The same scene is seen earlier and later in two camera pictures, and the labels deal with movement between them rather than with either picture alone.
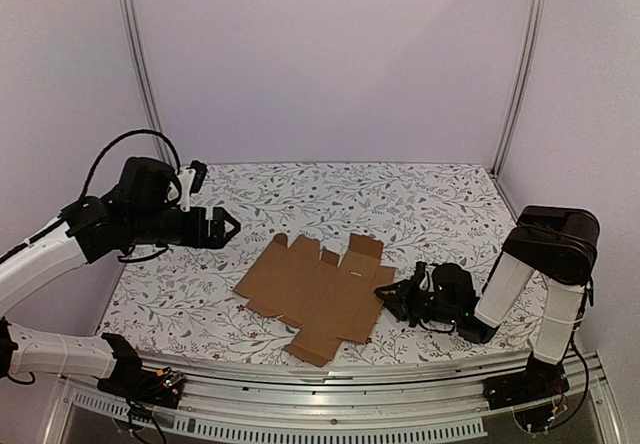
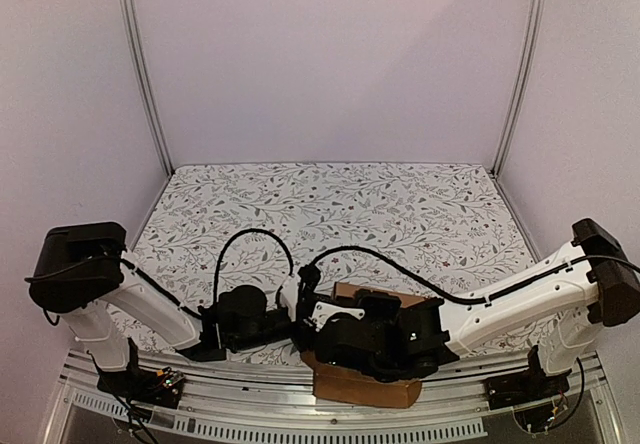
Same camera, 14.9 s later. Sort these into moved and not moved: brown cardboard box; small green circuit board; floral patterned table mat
Moved: brown cardboard box
Not moved: floral patterned table mat; small green circuit board
